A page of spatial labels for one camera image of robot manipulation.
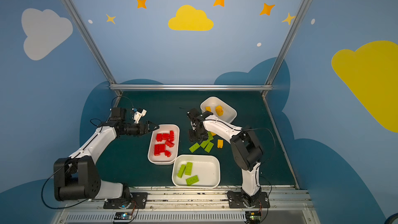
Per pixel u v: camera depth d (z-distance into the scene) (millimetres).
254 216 718
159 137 934
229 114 1070
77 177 420
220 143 916
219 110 1074
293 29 852
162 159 879
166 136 955
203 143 936
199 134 787
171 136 955
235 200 743
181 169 820
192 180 801
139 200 747
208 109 1098
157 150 892
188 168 831
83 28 840
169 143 913
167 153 881
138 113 786
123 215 708
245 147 500
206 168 838
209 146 931
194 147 931
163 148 904
